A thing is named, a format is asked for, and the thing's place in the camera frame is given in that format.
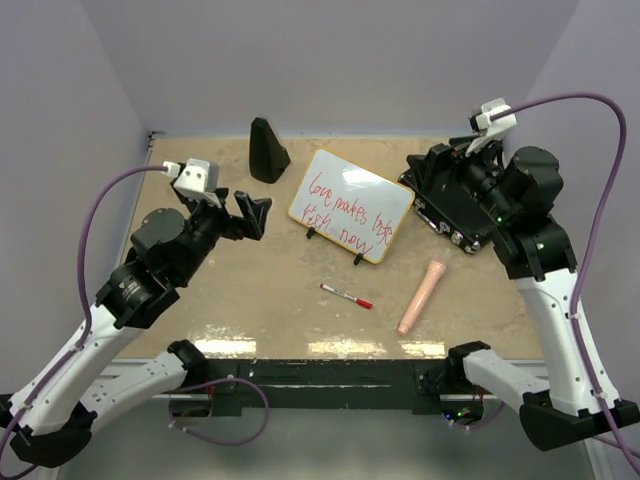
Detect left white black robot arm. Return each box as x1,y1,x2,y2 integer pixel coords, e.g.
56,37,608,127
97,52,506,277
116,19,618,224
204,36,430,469
1,188,272,468

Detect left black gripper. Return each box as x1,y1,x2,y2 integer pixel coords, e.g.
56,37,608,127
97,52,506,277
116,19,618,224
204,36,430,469
175,187,271,284

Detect red marker cap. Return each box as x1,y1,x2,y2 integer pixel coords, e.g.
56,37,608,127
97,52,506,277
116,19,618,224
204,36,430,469
356,298,373,309

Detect black flat electronic box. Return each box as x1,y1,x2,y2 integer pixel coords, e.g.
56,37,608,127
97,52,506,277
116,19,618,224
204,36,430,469
398,170,493,255

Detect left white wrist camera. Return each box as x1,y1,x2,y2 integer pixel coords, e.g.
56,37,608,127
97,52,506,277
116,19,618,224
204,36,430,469
162,158,220,189

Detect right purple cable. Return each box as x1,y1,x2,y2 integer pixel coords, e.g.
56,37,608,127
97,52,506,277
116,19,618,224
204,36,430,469
449,92,640,461

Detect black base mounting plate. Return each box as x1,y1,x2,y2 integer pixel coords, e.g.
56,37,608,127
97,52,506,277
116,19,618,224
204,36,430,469
170,359,493,424

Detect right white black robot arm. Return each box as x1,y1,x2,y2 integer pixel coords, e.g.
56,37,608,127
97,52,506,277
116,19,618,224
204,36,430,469
399,137,639,451

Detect whiteboard marker pen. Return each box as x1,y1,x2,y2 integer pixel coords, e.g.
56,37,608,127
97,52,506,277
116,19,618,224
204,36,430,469
320,283,359,304

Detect metal wire board stand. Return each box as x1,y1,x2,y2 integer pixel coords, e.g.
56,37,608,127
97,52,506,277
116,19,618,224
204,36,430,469
305,227,364,266

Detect black wedge stand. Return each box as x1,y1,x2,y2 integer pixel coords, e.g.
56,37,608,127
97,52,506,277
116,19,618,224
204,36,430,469
249,117,291,184

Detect pink plastic handle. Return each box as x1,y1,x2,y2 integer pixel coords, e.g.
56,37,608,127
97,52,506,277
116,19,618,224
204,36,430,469
396,260,447,336

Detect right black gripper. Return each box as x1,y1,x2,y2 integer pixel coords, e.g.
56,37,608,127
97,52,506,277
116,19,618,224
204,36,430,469
407,129,518,224

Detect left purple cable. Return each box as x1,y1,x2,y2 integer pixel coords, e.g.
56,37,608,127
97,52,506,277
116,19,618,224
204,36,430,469
0,164,271,479

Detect yellow framed whiteboard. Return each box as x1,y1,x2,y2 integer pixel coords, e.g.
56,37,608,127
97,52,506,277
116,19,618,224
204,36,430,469
288,149,415,264

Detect purple cable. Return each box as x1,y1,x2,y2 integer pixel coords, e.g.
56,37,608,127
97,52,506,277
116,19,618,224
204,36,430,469
449,92,640,461
0,164,271,479

